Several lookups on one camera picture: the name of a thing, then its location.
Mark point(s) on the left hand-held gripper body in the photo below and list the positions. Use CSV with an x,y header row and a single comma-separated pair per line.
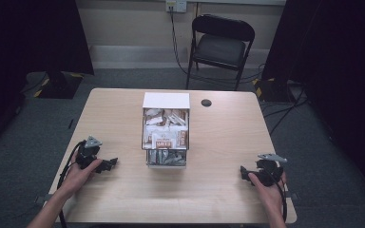
x,y
87,156

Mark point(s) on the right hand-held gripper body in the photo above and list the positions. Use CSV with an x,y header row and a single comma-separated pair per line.
x,y
271,172

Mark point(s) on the person's right hand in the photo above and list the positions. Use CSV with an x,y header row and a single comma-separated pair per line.
x,y
269,196

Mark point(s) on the person's left hand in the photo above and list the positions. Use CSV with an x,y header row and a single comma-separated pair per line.
x,y
76,180

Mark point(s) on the black pen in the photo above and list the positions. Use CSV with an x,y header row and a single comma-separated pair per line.
x,y
70,123

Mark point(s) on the small clear drawer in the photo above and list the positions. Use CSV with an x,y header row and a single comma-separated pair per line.
x,y
166,164

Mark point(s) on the pile of silver packets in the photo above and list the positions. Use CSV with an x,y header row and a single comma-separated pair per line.
x,y
166,157

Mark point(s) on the large clear drawer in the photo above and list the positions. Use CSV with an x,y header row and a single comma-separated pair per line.
x,y
165,144

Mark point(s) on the pile of brown white packets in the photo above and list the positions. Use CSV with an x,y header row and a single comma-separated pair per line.
x,y
166,131

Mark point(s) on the black stand base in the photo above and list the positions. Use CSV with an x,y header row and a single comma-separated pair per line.
x,y
274,90
58,84

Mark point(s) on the clear box of snack packets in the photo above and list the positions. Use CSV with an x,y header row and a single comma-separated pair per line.
x,y
166,100

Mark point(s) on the black curtain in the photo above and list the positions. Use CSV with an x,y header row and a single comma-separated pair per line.
x,y
28,63
336,79

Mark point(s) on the black folding chair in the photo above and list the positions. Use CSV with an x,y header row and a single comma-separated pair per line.
x,y
220,47

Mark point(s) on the grey table bracket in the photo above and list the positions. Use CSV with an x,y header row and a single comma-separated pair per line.
x,y
42,199
293,195

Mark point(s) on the white wall socket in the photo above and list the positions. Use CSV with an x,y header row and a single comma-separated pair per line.
x,y
176,5

